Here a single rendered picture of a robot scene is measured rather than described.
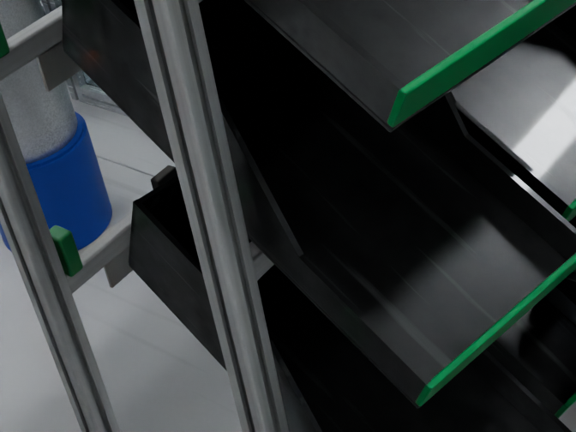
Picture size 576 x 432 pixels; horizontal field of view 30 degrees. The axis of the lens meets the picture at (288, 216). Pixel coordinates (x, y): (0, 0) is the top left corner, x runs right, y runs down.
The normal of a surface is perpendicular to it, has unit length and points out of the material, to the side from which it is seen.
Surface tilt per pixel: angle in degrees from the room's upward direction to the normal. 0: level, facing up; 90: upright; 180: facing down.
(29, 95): 90
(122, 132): 0
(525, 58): 25
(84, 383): 90
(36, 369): 0
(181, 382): 0
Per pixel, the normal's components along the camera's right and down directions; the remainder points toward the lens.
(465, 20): 0.16, -0.55
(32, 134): 0.46, 0.49
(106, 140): -0.14, -0.78
